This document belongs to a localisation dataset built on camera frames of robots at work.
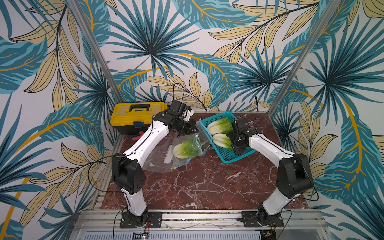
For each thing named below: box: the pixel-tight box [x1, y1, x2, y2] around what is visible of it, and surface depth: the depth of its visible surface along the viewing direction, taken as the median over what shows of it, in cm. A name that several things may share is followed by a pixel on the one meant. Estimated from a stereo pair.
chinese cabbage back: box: [207, 116, 233, 134], surface depth 103 cm
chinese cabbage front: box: [173, 137, 200, 159], surface depth 91 cm
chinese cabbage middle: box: [212, 133, 234, 151], surface depth 98 cm
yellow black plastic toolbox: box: [110, 101, 168, 136], surface depth 97 cm
